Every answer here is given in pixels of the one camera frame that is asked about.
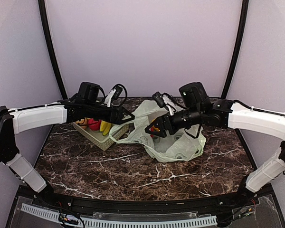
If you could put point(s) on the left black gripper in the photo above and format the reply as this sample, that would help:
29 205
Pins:
118 119

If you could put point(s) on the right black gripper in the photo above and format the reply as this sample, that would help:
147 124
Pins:
172 129

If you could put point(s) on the red toy fruit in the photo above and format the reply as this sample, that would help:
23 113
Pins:
152 129

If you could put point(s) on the yellow toy banana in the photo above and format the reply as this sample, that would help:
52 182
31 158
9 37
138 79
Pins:
105 127

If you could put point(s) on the red toy apple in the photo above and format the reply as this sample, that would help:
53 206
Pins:
93 124

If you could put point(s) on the light green plastic bag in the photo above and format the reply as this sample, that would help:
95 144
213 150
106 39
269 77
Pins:
177 147

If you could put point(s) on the orange toy peach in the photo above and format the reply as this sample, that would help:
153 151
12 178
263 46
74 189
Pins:
83 123

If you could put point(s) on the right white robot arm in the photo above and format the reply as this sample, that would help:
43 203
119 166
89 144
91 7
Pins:
231 114

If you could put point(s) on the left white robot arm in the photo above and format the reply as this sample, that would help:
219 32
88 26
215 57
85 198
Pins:
14 122

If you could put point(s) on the light green perforated basket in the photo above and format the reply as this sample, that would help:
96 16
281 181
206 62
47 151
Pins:
97 138

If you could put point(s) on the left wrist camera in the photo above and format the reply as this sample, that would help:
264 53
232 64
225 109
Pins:
91 93

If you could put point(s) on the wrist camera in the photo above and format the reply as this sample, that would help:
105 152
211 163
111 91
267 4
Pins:
91 93
193 95

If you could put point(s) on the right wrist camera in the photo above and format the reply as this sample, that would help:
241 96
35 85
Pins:
193 95

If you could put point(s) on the black front table rail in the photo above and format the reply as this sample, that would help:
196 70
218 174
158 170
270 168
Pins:
224 206

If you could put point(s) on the white slotted cable duct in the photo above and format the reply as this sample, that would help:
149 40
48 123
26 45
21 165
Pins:
111 220

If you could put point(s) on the left black frame post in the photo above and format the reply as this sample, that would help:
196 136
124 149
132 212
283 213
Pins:
50 48

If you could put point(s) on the black frame post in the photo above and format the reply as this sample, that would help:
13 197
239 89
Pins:
50 48
236 50

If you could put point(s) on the right black frame post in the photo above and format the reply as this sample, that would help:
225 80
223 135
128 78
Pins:
236 50

